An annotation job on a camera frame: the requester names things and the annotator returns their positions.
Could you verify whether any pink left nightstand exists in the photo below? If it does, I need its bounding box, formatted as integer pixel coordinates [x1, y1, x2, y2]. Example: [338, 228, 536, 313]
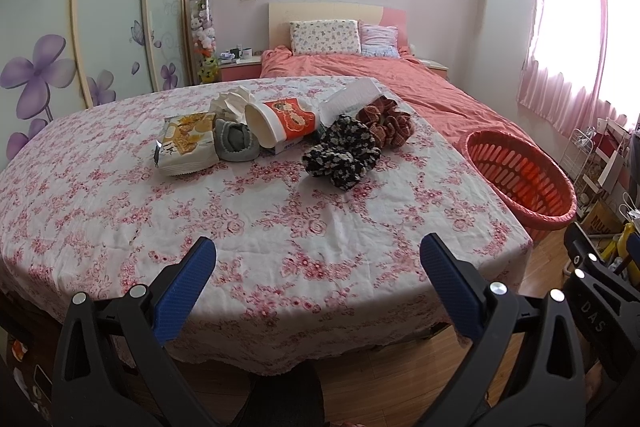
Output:
[219, 55, 262, 81]

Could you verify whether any clear plastic packaging tray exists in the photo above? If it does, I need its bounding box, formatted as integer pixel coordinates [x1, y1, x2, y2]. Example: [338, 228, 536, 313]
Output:
[318, 78, 382, 128]

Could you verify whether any pink window curtain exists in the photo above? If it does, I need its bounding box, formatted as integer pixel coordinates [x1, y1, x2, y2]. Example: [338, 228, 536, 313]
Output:
[518, 0, 639, 135]

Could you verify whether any beige pink headboard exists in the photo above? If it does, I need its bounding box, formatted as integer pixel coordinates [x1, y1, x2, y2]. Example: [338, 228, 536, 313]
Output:
[268, 1, 409, 49]

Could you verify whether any red plastic laundry basket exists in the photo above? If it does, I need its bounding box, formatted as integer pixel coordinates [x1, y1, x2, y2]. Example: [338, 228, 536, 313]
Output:
[460, 129, 577, 243]

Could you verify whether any floral white pillow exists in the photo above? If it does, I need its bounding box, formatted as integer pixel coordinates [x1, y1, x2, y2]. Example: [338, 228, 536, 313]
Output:
[288, 18, 361, 55]

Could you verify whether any wardrobe with purple flowers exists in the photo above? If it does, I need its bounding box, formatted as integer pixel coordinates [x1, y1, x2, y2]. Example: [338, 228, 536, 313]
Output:
[1, 0, 192, 161]

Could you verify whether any white tissue paper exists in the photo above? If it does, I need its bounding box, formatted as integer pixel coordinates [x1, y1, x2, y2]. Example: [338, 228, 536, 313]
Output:
[208, 87, 256, 124]

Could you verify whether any cluttered desk with items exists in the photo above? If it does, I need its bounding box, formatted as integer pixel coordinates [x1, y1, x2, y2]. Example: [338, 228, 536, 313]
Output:
[573, 118, 639, 283]

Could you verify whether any yellow snack bag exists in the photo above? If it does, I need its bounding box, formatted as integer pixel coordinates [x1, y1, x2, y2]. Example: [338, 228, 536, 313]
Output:
[154, 113, 219, 176]

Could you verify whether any floral pink white tablecloth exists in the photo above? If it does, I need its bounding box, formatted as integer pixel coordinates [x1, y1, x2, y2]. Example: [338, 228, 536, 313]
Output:
[1, 84, 532, 374]

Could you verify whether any brown fuzzy scrunchie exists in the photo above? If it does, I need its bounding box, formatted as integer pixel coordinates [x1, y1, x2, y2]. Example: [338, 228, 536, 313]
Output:
[356, 95, 414, 150]

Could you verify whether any right bedside nightstand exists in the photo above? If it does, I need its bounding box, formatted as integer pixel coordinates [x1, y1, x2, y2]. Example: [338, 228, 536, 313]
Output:
[419, 58, 448, 80]

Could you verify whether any salmon pink bed duvet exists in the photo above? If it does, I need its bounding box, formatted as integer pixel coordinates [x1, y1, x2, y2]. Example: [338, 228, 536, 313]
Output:
[262, 46, 530, 147]

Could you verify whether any red white noodle cup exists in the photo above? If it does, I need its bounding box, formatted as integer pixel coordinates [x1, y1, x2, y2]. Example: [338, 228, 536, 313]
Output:
[244, 98, 320, 154]

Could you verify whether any white wire rack cart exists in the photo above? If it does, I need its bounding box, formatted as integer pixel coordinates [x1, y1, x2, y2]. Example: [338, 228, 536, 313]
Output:
[560, 129, 599, 195]

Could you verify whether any plush toy display tube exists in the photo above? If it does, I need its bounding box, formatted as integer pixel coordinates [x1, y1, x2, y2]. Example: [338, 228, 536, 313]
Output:
[189, 0, 219, 83]

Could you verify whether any pink striped pillow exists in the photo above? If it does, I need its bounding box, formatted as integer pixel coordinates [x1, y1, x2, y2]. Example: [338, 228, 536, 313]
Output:
[359, 23, 400, 58]

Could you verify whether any black white patterned scrunchie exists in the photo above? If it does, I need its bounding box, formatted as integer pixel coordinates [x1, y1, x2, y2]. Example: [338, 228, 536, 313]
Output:
[302, 115, 382, 191]

